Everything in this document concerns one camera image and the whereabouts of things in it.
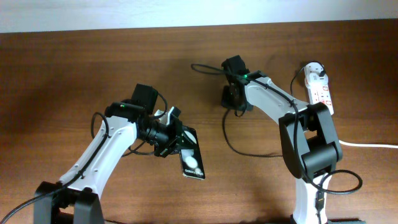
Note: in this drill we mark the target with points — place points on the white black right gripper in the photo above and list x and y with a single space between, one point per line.
226 101

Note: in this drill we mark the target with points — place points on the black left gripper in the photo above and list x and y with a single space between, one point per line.
172 142

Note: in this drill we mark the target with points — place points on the black Galaxy flip phone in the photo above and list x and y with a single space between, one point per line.
191 161

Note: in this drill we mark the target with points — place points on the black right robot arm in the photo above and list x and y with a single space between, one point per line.
309 142

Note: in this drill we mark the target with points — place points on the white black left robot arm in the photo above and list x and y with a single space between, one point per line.
75 198

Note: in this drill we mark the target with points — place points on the white charger adapter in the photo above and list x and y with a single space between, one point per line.
315 74

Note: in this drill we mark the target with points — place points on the white power strip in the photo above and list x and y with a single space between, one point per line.
320 94

